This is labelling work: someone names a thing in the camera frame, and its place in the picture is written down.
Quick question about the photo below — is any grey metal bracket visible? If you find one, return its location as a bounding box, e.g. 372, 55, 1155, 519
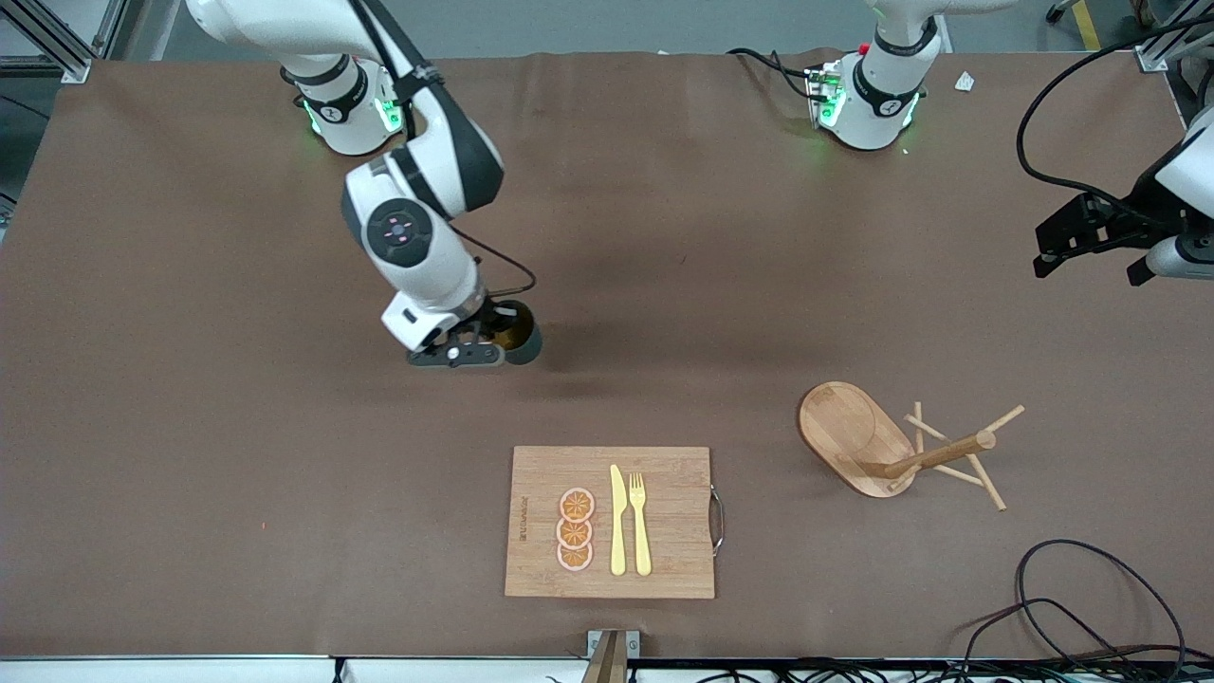
586, 629, 641, 683

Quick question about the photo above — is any yellow plastic fork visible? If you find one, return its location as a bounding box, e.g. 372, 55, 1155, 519
629, 472, 653, 578

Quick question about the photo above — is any teal ribbed cup with handle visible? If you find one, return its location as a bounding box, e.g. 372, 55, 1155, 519
490, 300, 543, 367

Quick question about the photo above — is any brown table cover mat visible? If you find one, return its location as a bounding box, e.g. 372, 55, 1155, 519
0, 49, 1214, 660

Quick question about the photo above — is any aluminium frame profile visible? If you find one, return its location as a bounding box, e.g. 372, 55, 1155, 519
0, 0, 129, 84
1136, 0, 1214, 73

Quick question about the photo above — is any wooden cup rack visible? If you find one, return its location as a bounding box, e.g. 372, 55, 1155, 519
797, 381, 1027, 513

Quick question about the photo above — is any black loose floor cable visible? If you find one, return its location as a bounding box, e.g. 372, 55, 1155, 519
953, 598, 1139, 683
1015, 539, 1188, 665

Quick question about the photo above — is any black base power cable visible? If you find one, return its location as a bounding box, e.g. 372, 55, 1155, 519
727, 47, 819, 101

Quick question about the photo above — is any yellow plastic knife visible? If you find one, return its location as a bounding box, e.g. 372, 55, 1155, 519
609, 464, 628, 577

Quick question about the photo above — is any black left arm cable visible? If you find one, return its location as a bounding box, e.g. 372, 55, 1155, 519
1016, 9, 1214, 214

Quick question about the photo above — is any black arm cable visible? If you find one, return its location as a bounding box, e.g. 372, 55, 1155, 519
1016, 9, 1214, 214
346, 0, 538, 298

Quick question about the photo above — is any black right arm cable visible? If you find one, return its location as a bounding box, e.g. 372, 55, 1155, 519
346, 0, 538, 298

